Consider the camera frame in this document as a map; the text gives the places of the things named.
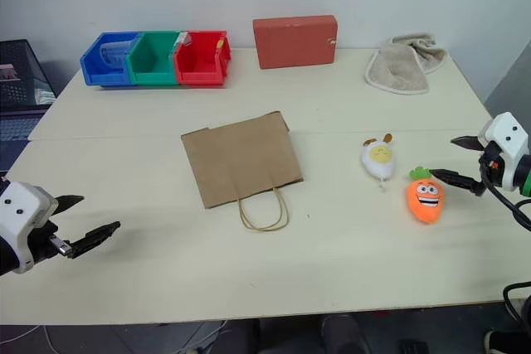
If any black shoe-like shape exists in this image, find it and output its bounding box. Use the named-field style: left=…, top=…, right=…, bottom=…
left=483, top=328, right=531, bottom=354

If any beige folded towel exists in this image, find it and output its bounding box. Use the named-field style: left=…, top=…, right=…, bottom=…
left=364, top=32, right=449, bottom=96

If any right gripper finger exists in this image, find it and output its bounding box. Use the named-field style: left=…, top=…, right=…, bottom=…
left=429, top=168, right=487, bottom=198
left=451, top=134, right=486, bottom=153

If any blue plastic storage bin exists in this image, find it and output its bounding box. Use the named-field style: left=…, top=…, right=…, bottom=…
left=79, top=31, right=144, bottom=89

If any dark rounded shape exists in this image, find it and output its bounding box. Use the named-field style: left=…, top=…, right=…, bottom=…
left=320, top=313, right=371, bottom=354

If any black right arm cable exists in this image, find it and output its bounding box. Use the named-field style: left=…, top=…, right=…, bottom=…
left=480, top=162, right=531, bottom=232

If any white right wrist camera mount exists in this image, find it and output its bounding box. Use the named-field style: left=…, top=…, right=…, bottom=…
left=478, top=111, right=531, bottom=194

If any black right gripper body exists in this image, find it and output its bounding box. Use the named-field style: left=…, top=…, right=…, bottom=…
left=477, top=140, right=506, bottom=190

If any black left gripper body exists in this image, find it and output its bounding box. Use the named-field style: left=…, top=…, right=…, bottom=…
left=24, top=220, right=75, bottom=266

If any black mesh crate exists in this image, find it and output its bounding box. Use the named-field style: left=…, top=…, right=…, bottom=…
left=0, top=38, right=57, bottom=114

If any white floor cable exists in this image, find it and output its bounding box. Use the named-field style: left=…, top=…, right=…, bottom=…
left=0, top=322, right=59, bottom=354

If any clear plastic cup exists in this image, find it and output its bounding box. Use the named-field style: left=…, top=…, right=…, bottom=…
left=98, top=40, right=134, bottom=71

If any red plastic storage bin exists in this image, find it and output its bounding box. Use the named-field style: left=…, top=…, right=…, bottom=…
left=172, top=30, right=232, bottom=87

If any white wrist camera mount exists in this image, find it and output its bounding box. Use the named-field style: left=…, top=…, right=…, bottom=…
left=478, top=111, right=531, bottom=194
left=0, top=181, right=60, bottom=275

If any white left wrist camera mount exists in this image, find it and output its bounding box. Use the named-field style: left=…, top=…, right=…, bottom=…
left=0, top=181, right=60, bottom=275

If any red-brown rectangular box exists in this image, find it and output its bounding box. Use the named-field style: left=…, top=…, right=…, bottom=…
left=251, top=14, right=339, bottom=70

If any brown paper bag with handles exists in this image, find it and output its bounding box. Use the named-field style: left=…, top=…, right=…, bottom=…
left=180, top=109, right=305, bottom=232

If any green plastic storage bin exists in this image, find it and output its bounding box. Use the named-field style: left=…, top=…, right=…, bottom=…
left=125, top=30, right=183, bottom=87

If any laptop keyboard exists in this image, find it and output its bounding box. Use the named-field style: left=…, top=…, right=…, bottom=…
left=0, top=110, right=47, bottom=143

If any white egg plush toy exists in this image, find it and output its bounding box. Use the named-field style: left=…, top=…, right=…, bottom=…
left=360, top=133, right=397, bottom=194

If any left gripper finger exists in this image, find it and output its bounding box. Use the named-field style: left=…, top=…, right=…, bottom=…
left=52, top=194, right=85, bottom=218
left=67, top=221, right=122, bottom=259

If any orange carrot plush toy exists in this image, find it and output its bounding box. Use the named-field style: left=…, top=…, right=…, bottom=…
left=405, top=166, right=447, bottom=225

